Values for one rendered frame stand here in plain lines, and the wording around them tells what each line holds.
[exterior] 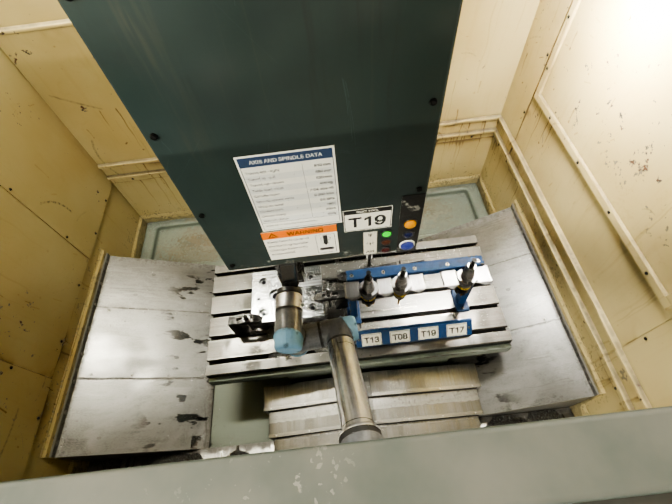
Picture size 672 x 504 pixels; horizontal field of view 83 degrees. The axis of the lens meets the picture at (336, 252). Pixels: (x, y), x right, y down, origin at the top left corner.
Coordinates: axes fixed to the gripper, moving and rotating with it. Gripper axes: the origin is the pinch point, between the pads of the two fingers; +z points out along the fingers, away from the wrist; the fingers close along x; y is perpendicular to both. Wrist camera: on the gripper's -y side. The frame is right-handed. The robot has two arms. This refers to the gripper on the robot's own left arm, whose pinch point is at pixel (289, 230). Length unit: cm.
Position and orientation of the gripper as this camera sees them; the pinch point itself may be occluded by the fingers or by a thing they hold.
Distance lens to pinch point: 113.9
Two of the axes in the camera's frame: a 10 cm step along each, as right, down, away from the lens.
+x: 10.0, -0.7, -0.4
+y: 0.7, 4.9, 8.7
